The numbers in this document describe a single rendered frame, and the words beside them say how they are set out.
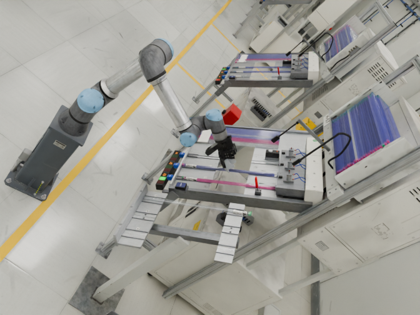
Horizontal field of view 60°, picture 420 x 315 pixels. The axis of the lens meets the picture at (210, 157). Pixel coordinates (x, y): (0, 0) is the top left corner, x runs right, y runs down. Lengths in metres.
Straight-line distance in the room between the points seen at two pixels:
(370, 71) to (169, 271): 2.03
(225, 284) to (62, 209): 1.09
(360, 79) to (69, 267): 2.39
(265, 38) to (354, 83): 3.45
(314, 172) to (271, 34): 4.61
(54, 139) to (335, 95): 2.10
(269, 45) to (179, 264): 4.66
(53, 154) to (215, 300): 1.31
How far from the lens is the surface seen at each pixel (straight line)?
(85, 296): 2.24
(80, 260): 2.31
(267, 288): 2.26
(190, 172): 1.97
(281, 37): 6.29
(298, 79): 3.03
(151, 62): 1.63
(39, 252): 2.24
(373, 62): 3.01
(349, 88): 3.06
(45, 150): 2.10
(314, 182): 1.80
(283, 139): 2.26
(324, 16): 6.21
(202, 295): 2.46
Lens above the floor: 1.95
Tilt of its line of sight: 33 degrees down
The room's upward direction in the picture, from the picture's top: 51 degrees clockwise
